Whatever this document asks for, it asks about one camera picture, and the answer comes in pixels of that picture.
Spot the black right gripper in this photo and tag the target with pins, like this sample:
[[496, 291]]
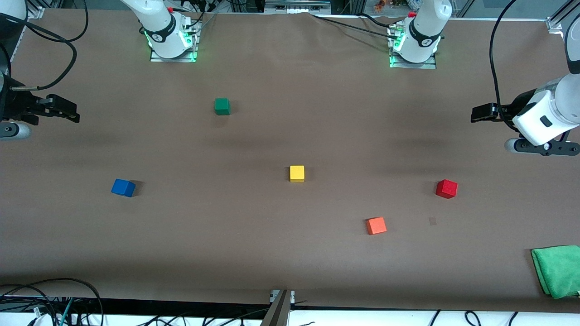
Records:
[[18, 105]]

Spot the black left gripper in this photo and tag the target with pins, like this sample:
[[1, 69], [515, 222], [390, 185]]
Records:
[[515, 109]]

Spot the red wooden block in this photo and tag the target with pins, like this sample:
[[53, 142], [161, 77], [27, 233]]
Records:
[[447, 188]]

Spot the blue wooden block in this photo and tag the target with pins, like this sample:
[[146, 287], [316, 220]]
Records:
[[122, 187]]

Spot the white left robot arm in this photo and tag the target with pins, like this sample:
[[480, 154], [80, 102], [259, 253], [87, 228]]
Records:
[[423, 53]]

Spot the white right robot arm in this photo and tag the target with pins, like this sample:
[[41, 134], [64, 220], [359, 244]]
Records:
[[163, 45]]

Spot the small orange figurine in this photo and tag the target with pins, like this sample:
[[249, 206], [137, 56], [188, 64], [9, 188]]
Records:
[[379, 5]]

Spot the green wooden block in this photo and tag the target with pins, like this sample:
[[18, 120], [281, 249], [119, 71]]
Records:
[[221, 106]]

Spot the orange wooden block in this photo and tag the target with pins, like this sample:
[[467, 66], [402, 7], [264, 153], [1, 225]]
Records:
[[376, 225]]

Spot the green microfibre cloth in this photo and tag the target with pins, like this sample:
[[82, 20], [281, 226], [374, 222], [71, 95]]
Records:
[[559, 271]]

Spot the yellow wooden block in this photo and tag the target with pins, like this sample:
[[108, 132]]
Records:
[[297, 173]]

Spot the brown paper table cover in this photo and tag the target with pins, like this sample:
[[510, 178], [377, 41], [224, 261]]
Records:
[[290, 253]]

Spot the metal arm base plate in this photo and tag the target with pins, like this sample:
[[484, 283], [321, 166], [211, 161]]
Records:
[[421, 66], [172, 59]]

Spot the silver corner bracket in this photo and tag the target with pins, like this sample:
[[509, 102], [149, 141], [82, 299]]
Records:
[[555, 25], [36, 10]]

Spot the silver metal rail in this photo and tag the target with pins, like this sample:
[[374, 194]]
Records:
[[297, 5]]

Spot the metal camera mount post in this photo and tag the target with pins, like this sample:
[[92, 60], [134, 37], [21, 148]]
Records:
[[278, 312]]

